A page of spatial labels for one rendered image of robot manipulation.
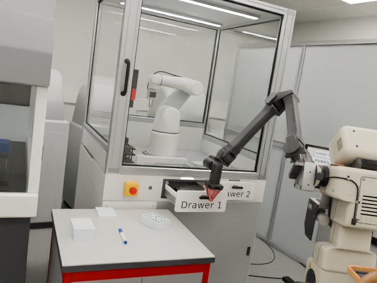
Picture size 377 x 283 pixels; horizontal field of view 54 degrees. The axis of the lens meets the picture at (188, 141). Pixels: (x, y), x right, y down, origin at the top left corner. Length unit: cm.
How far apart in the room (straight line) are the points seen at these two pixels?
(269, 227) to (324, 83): 153
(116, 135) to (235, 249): 108
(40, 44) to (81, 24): 351
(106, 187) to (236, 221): 86
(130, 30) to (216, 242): 134
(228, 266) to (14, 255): 128
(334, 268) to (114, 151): 116
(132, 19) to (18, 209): 103
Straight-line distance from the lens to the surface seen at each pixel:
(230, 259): 250
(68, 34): 509
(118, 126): 196
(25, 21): 169
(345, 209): 156
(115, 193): 204
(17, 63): 164
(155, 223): 183
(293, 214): 380
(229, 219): 237
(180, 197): 191
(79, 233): 164
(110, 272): 153
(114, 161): 199
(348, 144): 156
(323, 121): 357
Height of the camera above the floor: 144
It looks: 8 degrees down
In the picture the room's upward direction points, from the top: 8 degrees clockwise
